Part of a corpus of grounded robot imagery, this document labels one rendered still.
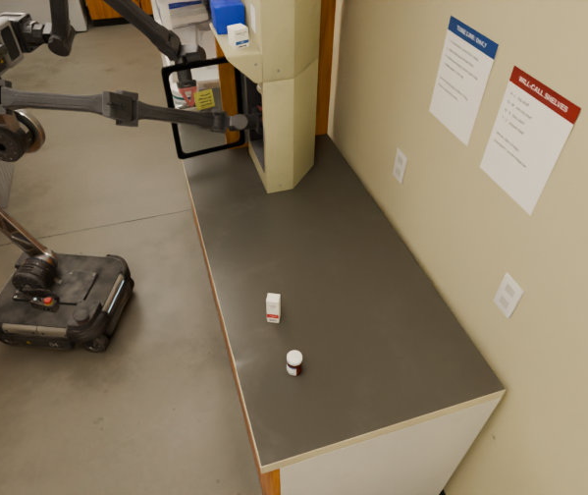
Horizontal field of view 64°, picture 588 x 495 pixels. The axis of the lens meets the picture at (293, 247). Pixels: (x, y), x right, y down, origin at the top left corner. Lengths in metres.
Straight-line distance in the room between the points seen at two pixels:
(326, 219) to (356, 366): 0.65
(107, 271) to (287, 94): 1.50
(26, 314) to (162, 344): 0.68
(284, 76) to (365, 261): 0.69
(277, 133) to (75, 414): 1.63
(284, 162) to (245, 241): 0.36
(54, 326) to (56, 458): 0.60
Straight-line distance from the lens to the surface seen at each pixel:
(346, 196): 1.92
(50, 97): 1.66
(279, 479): 1.37
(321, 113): 2.26
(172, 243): 3.15
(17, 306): 2.76
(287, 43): 1.65
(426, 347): 1.47
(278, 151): 1.83
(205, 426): 2.36
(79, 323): 2.47
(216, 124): 1.86
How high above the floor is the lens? 2.12
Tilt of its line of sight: 44 degrees down
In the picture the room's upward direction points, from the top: 1 degrees clockwise
